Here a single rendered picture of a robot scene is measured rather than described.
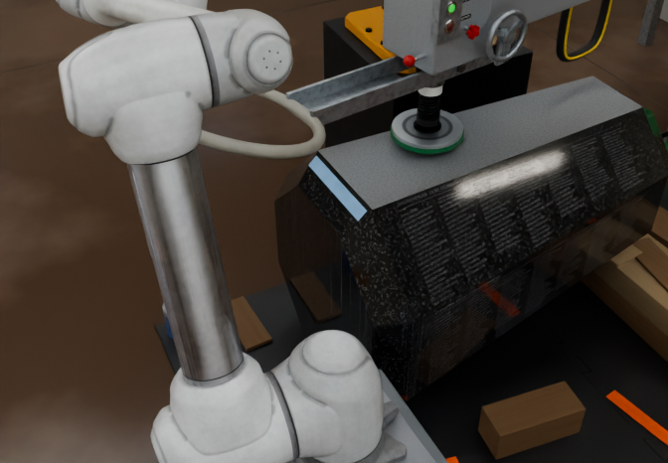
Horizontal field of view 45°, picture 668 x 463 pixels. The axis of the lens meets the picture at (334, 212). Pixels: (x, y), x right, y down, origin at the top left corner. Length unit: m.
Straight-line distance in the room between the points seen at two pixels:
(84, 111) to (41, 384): 1.96
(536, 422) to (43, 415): 1.58
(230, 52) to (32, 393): 2.04
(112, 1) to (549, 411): 1.78
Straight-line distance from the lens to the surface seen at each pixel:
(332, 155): 2.41
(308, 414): 1.36
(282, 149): 1.79
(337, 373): 1.34
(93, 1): 1.62
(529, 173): 2.48
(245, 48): 1.10
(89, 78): 1.10
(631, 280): 3.04
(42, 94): 4.60
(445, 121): 2.48
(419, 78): 2.24
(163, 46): 1.11
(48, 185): 3.88
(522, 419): 2.61
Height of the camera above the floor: 2.16
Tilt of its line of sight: 38 degrees down
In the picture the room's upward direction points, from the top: 1 degrees counter-clockwise
